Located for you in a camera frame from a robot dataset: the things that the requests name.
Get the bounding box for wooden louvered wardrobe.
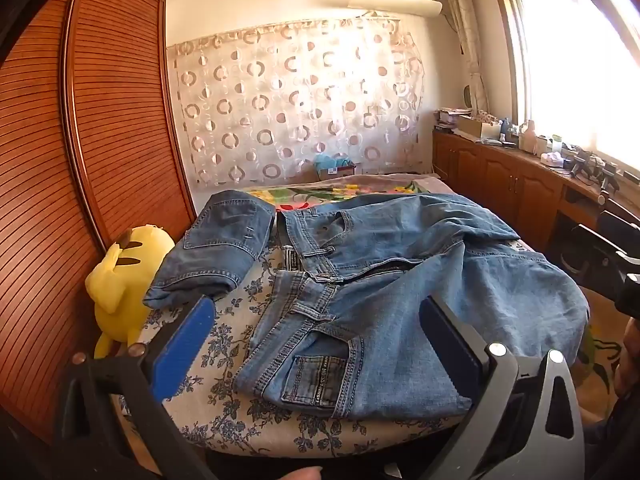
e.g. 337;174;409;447
0;0;198;441

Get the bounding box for folded blue jeans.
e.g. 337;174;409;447
143;190;277;311

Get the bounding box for tied window curtain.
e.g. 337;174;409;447
442;0;488;116

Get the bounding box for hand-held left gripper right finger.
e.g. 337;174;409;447
419;296;586;480

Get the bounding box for yellow plush toy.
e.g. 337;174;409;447
85;224;176;361

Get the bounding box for bright window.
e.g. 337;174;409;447
492;0;640;171

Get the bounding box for black chair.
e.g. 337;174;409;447
560;207;640;291

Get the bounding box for sheer circle-patterned curtain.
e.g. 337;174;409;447
167;15;426;191

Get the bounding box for wooden cabinet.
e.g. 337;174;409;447
432;127;640;271

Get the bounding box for blue floral bed sheet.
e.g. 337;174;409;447
117;237;531;458

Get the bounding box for blue denim pants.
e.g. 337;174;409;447
232;191;591;421

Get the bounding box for person's left hand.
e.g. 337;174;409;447
279;465;324;480

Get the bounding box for small cardboard box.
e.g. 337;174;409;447
314;157;357;181

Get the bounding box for air conditioner deflector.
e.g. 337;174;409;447
347;0;443;16

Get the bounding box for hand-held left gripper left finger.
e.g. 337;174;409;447
50;294;217;480

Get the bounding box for colourful floral blanket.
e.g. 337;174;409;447
247;172;623;401

